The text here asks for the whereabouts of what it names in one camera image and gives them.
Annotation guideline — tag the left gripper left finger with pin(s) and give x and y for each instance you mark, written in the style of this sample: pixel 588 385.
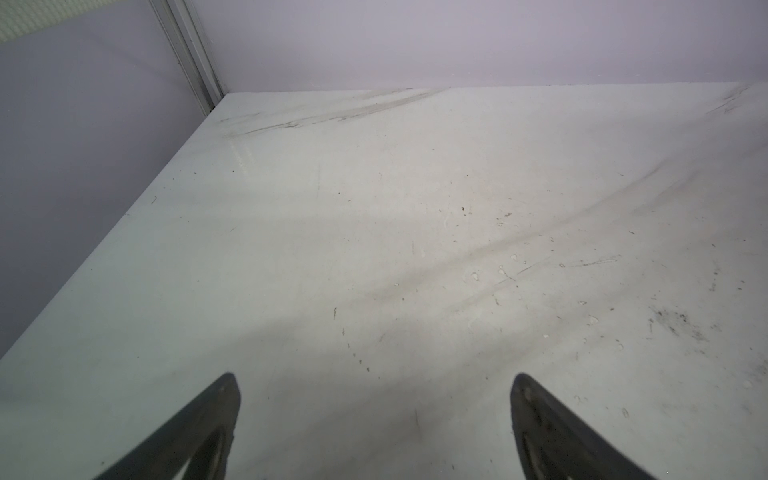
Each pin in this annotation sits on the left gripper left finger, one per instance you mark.
pixel 195 443

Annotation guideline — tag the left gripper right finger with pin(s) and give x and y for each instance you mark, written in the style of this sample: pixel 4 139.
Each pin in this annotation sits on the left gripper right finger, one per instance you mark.
pixel 554 443

